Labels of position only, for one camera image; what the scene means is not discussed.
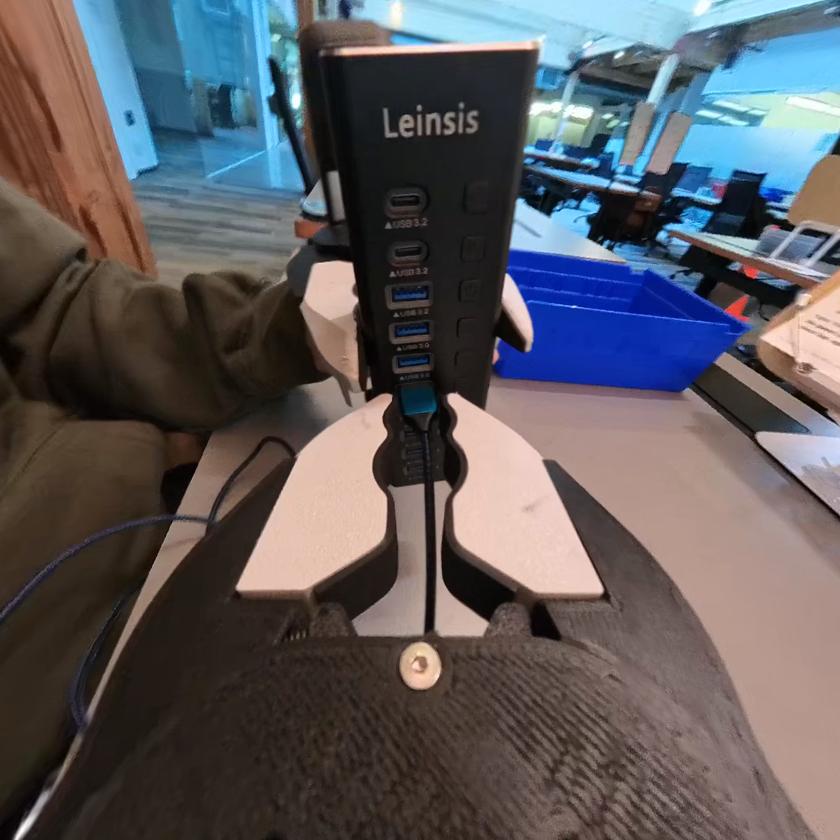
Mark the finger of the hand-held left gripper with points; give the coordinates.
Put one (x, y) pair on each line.
(331, 315)
(515, 325)

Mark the person's left forearm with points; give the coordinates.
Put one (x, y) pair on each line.
(164, 341)

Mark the black tripod leg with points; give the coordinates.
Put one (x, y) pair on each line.
(292, 131)

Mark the orange traffic cone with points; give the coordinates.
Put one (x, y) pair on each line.
(739, 310)

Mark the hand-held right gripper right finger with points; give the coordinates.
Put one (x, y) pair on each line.
(525, 525)

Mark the clear acrylic holder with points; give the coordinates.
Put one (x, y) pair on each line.
(807, 243)

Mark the rows of office desks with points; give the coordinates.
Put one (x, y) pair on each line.
(722, 249)

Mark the silver document stand base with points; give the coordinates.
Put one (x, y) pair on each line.
(807, 466)

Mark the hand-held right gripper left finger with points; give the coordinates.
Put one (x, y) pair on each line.
(321, 525)

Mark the wooden pillar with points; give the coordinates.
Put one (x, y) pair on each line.
(52, 131)

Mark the dark stand panel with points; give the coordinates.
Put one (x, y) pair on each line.
(426, 79)

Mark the printed instruction sheet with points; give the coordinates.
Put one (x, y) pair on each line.
(807, 341)

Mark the group of black office chairs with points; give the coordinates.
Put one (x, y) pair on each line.
(735, 203)

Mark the wooden document board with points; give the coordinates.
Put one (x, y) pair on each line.
(817, 190)

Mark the blue plastic bin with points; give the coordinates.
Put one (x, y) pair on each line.
(623, 354)

